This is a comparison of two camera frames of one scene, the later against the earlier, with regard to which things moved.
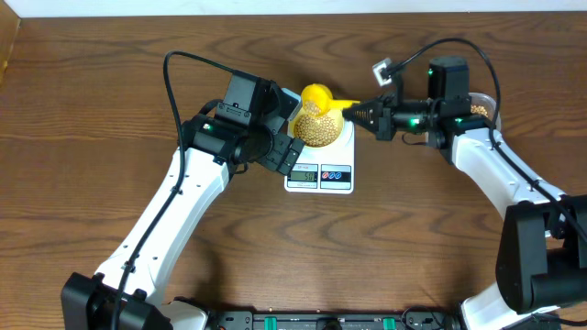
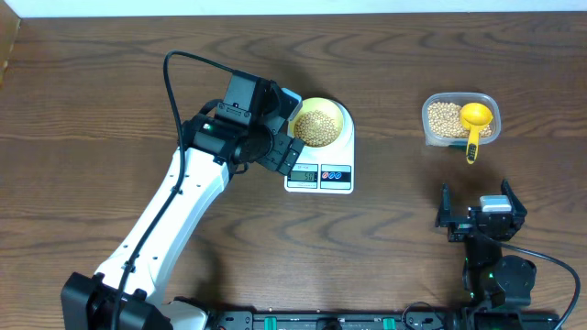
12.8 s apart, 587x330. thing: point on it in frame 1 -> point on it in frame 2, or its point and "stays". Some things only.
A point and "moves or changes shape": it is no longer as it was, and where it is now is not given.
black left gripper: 277,159 stays
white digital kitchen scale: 328,169 stays
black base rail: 335,320 stays
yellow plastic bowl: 315,131 stays
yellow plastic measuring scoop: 316,100 moves or changes shape
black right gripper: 382,117 -> 459,228
